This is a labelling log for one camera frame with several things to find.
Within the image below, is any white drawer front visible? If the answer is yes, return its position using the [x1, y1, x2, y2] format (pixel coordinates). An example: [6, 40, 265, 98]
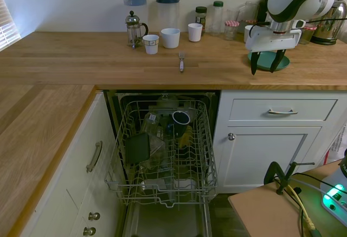
[228, 98, 338, 122]

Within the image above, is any large white mug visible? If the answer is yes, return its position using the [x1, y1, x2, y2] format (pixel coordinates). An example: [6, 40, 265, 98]
[160, 28, 181, 49]

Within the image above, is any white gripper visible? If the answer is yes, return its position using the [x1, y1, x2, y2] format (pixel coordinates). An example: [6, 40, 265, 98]
[245, 27, 303, 76]

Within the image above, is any glass french press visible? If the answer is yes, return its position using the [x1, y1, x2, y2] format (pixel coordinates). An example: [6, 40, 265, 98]
[125, 10, 150, 49]

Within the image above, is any patterned paper cup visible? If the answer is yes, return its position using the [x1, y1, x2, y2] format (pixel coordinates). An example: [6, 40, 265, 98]
[142, 34, 160, 55]

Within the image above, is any white window blind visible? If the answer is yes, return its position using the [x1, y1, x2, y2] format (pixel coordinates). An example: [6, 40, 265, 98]
[0, 0, 22, 53]

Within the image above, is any small white cup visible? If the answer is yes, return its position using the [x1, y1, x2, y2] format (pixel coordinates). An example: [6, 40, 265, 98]
[187, 23, 204, 43]

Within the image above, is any yellow cable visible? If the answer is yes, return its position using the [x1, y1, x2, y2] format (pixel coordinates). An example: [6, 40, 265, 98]
[286, 183, 317, 233]

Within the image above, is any tall clear glass jar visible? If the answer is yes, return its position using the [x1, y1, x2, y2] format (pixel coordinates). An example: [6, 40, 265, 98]
[240, 1, 259, 28]

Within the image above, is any white ceramic cup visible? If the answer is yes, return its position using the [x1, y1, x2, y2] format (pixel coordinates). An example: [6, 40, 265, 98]
[243, 25, 254, 44]

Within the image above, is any dishwasher door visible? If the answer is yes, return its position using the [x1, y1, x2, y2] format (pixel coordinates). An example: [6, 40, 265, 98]
[121, 201, 213, 237]

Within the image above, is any spice jar dark lid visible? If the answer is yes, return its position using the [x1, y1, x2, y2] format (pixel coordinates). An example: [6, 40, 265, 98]
[195, 6, 208, 35]

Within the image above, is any black c-clamp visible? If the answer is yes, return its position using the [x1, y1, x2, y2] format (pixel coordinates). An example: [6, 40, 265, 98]
[264, 161, 316, 196]

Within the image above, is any yellow dish item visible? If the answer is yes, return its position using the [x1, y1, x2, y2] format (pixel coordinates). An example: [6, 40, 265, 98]
[178, 125, 195, 149]

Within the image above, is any clear pitcher dark blue lid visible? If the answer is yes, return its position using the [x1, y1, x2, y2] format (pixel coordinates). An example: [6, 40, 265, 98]
[155, 0, 181, 30]

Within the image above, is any dark tall bottle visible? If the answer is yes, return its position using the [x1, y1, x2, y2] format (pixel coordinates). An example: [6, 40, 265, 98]
[256, 0, 269, 27]

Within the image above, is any silver fork with pale handle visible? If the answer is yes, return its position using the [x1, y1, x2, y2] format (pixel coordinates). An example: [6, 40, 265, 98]
[178, 52, 186, 73]

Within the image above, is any white robot base green light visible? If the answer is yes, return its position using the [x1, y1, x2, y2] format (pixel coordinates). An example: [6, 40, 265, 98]
[319, 148, 347, 219]

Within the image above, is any clear plastic container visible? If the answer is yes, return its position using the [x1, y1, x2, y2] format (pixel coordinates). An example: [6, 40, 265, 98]
[140, 111, 169, 169]

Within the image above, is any clear bottle green lid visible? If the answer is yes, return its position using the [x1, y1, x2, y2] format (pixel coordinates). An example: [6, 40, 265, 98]
[211, 1, 225, 37]

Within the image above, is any printed plastic bag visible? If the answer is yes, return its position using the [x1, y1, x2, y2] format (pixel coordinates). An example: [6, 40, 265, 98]
[323, 123, 347, 167]

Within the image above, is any green plate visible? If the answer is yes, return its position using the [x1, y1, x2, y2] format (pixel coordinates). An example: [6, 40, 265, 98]
[247, 49, 291, 72]

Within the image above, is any silver drawer handle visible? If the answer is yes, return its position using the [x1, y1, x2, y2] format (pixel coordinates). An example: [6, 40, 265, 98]
[266, 108, 299, 116]

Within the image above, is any stainless steel electric kettle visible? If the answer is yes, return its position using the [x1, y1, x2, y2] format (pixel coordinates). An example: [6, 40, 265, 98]
[310, 0, 347, 46]

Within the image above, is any black mug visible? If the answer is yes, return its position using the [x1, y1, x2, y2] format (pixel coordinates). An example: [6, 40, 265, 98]
[172, 110, 191, 139]

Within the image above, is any white cabinet door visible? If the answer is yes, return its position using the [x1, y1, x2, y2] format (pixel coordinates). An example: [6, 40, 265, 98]
[216, 125, 324, 193]

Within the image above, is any brushed metal cabinet pull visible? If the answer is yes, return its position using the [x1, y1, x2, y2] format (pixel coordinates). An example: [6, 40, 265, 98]
[86, 140, 104, 174]

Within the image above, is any glass jar red checkered lid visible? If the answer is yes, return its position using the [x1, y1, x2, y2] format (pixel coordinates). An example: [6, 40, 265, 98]
[223, 20, 241, 41]
[298, 23, 318, 45]

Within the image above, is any black rectangular container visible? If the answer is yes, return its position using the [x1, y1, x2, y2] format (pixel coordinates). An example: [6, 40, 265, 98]
[124, 132, 151, 165]

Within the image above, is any wire dishwasher rack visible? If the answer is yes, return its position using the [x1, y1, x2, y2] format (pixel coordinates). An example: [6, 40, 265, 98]
[104, 99, 219, 209]

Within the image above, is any clear drinking glass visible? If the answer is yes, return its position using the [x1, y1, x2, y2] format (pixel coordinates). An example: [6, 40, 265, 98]
[227, 8, 241, 22]

